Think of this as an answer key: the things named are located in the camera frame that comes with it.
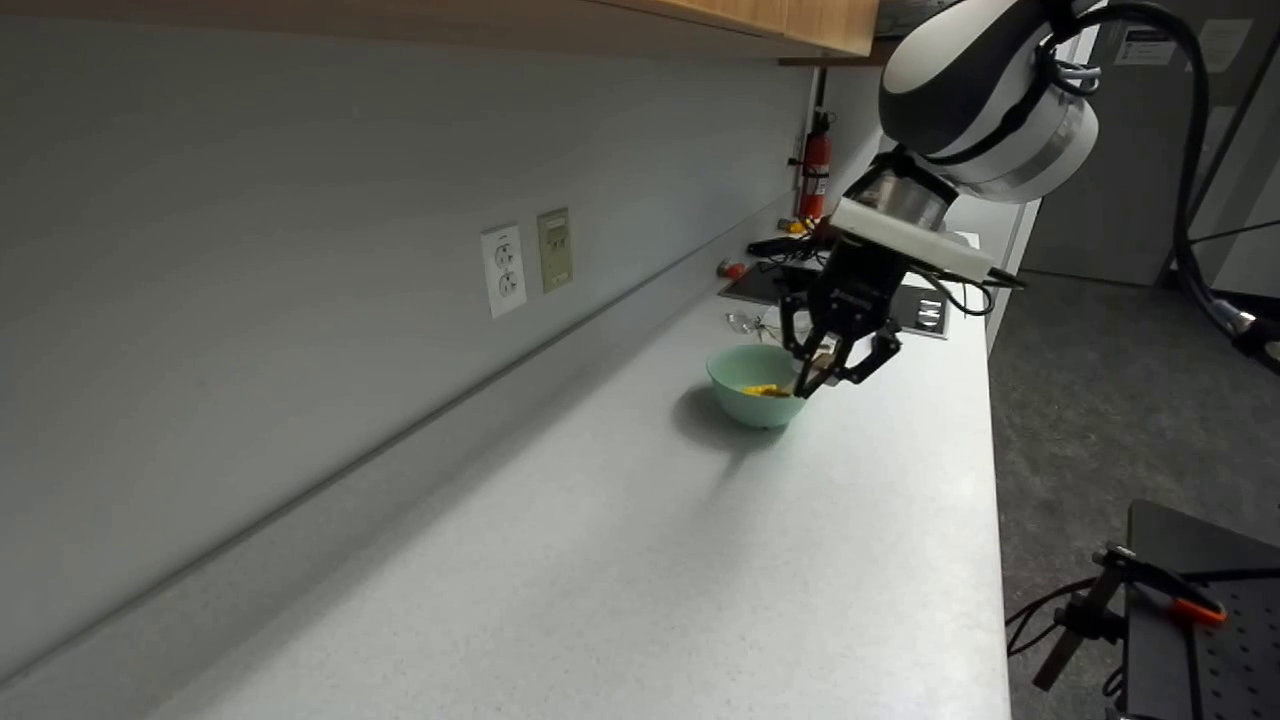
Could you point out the black perforated table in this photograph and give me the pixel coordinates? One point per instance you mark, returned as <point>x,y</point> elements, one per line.
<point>1203,641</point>

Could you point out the white wall outlet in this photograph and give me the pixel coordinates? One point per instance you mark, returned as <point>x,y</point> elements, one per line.
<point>507,271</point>

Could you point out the green bowl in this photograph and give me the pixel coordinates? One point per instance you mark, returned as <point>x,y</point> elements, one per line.
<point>744,409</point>

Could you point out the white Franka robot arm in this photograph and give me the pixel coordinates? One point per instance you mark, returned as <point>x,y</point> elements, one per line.
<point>987,80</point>

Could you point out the grey door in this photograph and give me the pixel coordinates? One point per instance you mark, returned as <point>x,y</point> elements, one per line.
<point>1123,225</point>

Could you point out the crumpled clear plastic wrap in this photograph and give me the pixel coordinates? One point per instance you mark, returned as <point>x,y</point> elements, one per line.
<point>740,321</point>

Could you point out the small red object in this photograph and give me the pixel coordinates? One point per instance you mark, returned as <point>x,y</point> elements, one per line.
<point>735,271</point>

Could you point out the yellow food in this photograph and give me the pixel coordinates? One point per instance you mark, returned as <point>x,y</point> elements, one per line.
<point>766,390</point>

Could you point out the wooden wall cabinet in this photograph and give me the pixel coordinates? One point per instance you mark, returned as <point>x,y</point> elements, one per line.
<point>801,19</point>

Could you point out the red fire extinguisher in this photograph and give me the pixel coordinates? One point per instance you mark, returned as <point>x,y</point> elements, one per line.
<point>815,162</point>

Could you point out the black tripod stand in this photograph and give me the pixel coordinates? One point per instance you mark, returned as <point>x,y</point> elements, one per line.
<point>1075,625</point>

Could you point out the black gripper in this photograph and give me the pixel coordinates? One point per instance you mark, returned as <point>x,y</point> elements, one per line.
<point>853,285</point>

